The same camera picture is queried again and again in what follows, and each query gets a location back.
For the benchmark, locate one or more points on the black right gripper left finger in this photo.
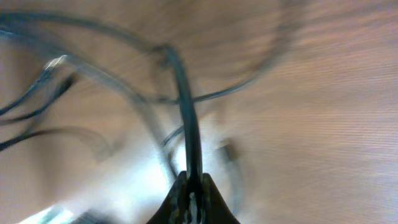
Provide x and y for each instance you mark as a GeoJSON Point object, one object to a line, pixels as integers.
{"type": "Point", "coordinates": [173, 209]}

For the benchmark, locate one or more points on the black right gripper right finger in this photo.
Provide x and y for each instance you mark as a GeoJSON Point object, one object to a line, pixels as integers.
{"type": "Point", "coordinates": [215, 209]}

